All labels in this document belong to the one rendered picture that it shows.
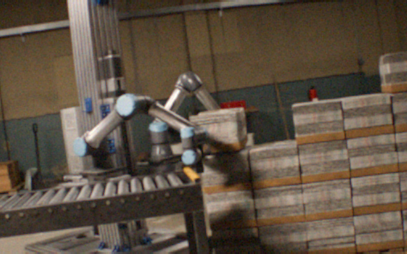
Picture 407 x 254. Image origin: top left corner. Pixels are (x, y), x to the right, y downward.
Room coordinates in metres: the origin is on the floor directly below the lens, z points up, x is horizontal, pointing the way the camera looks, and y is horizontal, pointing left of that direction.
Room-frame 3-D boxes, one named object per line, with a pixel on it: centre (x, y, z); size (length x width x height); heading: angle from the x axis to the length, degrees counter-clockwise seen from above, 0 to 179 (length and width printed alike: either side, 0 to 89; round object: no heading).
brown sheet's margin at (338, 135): (3.10, -0.67, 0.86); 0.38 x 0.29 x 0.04; 168
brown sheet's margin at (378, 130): (3.04, -0.96, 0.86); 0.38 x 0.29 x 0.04; 169
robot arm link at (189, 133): (2.75, 0.10, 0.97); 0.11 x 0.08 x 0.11; 155
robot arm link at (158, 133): (3.50, 0.33, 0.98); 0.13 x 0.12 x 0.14; 13
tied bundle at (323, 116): (3.10, -0.67, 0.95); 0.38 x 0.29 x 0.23; 168
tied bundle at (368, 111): (3.04, -0.95, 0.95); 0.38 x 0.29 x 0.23; 169
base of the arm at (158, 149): (3.50, 0.33, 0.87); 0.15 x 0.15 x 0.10
